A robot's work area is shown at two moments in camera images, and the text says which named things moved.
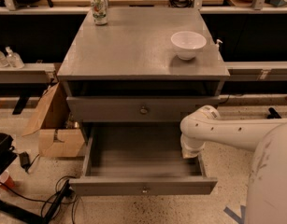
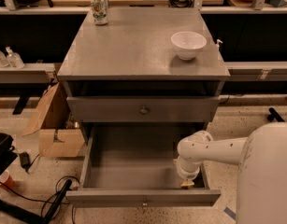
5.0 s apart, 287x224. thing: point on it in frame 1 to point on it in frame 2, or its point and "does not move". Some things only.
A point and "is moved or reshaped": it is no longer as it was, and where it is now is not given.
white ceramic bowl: (187, 44) does not move
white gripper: (191, 147) to (187, 174)
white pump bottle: (217, 46) does not move
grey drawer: (144, 159) is moved or reshaped
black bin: (4, 153) does not move
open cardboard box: (61, 132) does not move
